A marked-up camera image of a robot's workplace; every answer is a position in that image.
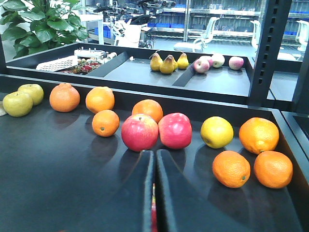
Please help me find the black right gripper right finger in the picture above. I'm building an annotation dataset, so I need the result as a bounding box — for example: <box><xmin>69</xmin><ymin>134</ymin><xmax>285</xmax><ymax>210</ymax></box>
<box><xmin>155</xmin><ymin>149</ymin><xmax>241</xmax><ymax>232</ymax></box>

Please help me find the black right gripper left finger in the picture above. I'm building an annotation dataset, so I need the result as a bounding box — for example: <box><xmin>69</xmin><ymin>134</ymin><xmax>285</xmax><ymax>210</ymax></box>
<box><xmin>72</xmin><ymin>150</ymin><xmax>155</xmax><ymax>232</ymax></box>

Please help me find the small orange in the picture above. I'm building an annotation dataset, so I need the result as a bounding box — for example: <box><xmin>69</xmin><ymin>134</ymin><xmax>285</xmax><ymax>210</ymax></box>
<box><xmin>212</xmin><ymin>150</ymin><xmax>251</xmax><ymax>189</ymax></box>
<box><xmin>253</xmin><ymin>151</ymin><xmax>294</xmax><ymax>189</ymax></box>

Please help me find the pink red apple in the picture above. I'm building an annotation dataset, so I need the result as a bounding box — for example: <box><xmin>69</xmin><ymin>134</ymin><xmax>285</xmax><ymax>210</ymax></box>
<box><xmin>121</xmin><ymin>114</ymin><xmax>159</xmax><ymax>152</ymax></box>

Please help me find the yellow round fruit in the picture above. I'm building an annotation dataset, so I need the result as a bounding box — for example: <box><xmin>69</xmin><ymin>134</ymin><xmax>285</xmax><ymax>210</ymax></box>
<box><xmin>200</xmin><ymin>116</ymin><xmax>234</xmax><ymax>149</ymax></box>

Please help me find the large orange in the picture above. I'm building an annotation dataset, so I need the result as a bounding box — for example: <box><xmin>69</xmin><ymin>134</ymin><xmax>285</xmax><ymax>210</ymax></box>
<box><xmin>132</xmin><ymin>99</ymin><xmax>164</xmax><ymax>123</ymax></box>

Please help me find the black wooden produce display stand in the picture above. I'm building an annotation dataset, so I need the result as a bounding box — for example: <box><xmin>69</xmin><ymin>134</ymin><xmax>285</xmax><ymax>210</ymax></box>
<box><xmin>0</xmin><ymin>44</ymin><xmax>309</xmax><ymax>232</ymax></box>

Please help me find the orange with pointed end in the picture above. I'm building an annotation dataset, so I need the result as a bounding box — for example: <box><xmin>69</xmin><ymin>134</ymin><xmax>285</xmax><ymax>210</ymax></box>
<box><xmin>239</xmin><ymin>117</ymin><xmax>280</xmax><ymax>155</ymax></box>

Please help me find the yellow pear fruit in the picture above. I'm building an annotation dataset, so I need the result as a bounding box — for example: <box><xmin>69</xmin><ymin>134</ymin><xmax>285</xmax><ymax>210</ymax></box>
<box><xmin>2</xmin><ymin>91</ymin><xmax>33</xmax><ymax>117</ymax></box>

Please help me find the white perforated tray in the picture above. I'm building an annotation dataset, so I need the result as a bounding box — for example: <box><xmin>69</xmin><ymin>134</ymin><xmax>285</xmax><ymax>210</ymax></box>
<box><xmin>36</xmin><ymin>55</ymin><xmax>79</xmax><ymax>72</ymax></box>

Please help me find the green potted plant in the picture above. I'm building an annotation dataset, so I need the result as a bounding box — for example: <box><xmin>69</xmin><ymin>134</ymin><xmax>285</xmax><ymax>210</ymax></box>
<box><xmin>0</xmin><ymin>0</ymin><xmax>88</xmax><ymax>58</ymax></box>

